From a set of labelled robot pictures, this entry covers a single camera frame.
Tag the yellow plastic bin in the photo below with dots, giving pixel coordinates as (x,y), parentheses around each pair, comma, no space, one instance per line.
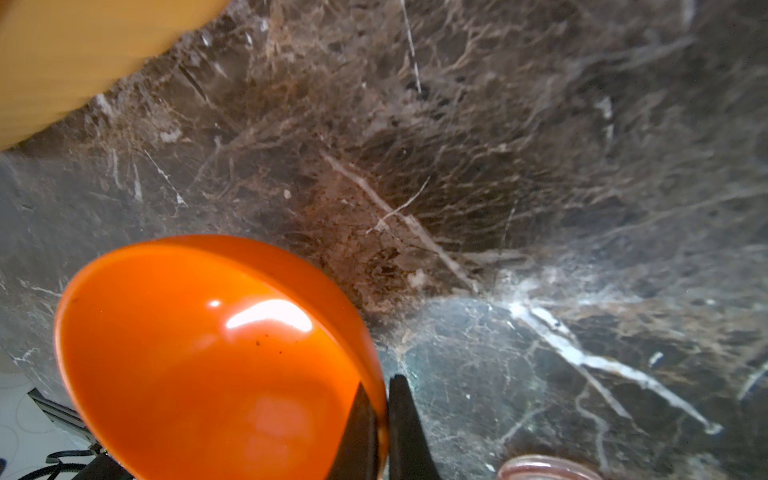
(57,55)

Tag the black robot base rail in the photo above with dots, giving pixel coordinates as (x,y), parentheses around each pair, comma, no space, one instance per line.
(66,448)

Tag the pink translucent cup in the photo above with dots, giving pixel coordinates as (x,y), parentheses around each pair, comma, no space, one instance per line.
(544,467)

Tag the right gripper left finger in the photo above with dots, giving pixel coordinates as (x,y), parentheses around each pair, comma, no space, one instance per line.
(357,457)

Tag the orange plastic bowl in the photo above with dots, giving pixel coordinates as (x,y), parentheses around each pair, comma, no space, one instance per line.
(215,357)

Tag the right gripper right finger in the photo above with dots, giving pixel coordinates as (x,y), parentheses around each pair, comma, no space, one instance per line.
(410,457)

